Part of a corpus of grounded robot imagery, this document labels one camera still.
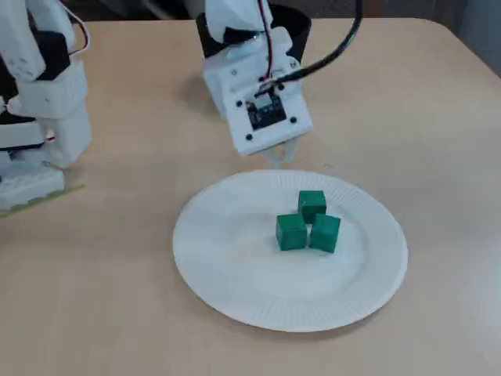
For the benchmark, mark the black pot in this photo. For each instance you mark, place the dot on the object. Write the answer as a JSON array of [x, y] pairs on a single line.
[[299, 31]]

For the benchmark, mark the green tape strip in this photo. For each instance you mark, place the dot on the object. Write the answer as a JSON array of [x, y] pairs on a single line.
[[58, 194]]

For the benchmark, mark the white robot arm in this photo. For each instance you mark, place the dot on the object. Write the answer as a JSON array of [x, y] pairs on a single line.
[[58, 94]]

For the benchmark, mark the green block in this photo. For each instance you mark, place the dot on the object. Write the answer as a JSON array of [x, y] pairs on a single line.
[[312, 203], [291, 233], [325, 235]]

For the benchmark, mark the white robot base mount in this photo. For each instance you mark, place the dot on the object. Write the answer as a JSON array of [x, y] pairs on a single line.
[[27, 184]]

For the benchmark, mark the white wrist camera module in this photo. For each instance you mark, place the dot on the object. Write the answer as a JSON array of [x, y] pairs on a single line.
[[242, 129]]

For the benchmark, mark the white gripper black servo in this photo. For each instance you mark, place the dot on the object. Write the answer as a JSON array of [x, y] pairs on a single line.
[[282, 154]]

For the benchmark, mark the white paper plate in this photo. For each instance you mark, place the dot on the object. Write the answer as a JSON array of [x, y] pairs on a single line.
[[235, 254]]

